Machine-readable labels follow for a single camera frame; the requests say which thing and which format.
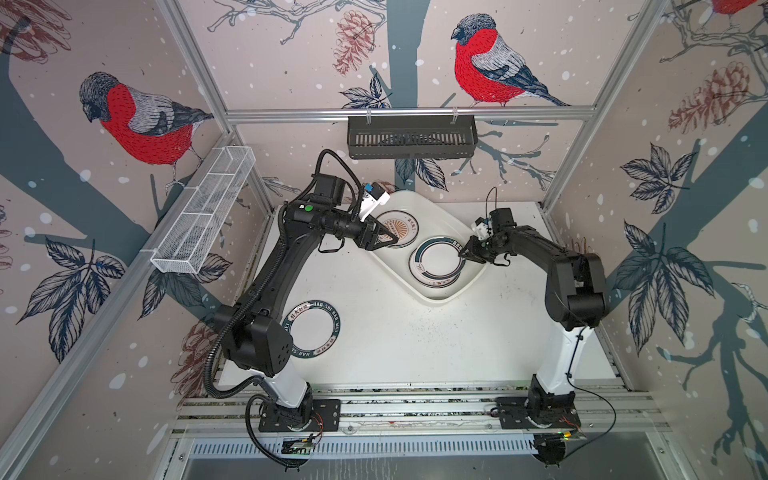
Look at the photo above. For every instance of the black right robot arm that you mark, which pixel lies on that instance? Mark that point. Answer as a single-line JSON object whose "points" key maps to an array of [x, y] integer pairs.
{"points": [[574, 298]]}

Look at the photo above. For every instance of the white mesh wall shelf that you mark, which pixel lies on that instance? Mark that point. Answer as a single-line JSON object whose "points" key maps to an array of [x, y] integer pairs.
{"points": [[194, 231]]}

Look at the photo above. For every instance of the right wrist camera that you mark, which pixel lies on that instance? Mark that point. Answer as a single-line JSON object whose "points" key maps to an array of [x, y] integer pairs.
{"points": [[483, 228]]}

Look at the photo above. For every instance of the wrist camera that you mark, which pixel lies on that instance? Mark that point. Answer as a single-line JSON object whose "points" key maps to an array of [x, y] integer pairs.
{"points": [[373, 195], [483, 228]]}

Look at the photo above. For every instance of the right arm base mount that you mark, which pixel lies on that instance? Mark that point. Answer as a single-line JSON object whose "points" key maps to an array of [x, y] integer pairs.
{"points": [[549, 412]]}

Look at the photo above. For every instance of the white plastic bin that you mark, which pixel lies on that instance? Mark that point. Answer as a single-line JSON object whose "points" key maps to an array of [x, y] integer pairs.
{"points": [[433, 221]]}

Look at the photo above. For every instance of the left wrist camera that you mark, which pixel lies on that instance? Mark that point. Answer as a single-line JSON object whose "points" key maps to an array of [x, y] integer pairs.
{"points": [[373, 195]]}

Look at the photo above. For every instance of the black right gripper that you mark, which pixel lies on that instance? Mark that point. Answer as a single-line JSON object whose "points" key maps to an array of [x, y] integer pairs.
{"points": [[474, 250]]}

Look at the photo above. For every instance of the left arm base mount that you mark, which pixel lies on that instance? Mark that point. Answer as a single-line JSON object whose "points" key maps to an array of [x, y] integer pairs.
{"points": [[318, 415]]}

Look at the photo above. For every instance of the black hanging wire basket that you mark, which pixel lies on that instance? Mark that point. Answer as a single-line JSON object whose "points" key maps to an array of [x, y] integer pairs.
{"points": [[412, 137]]}

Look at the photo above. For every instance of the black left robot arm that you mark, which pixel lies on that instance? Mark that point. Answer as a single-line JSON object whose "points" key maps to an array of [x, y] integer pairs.
{"points": [[250, 333]]}

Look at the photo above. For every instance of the horizontal aluminium crossbar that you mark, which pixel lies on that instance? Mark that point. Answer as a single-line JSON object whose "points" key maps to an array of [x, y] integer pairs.
{"points": [[241, 117]]}

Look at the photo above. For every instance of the green rim plate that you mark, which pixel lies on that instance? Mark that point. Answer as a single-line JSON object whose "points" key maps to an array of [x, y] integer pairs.
{"points": [[435, 263], [314, 326]]}

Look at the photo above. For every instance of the aluminium rail base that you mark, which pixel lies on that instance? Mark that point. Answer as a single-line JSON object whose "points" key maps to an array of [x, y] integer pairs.
{"points": [[484, 409]]}

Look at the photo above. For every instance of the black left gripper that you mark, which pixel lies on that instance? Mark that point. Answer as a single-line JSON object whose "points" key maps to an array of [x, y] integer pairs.
{"points": [[370, 242]]}

